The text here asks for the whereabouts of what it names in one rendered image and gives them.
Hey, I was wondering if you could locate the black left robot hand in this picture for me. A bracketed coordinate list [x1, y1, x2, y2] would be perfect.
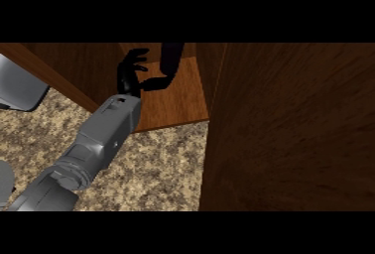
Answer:
[115, 48, 175, 99]

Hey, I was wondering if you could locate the dark wine bottle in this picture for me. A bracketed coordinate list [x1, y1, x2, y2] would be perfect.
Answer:
[159, 42, 185, 78]

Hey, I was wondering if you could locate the brown wooden cabinet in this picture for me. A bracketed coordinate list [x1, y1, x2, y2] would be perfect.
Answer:
[0, 42, 228, 134]

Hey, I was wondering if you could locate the dark brown cabinet door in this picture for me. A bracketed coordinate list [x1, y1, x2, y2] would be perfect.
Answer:
[196, 42, 375, 212]

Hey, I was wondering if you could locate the pale grey appliance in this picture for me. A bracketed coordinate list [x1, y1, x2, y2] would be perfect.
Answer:
[0, 54, 51, 112]

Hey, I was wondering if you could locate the grey rounded block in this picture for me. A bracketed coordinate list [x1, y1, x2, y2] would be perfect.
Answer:
[0, 160, 16, 208]

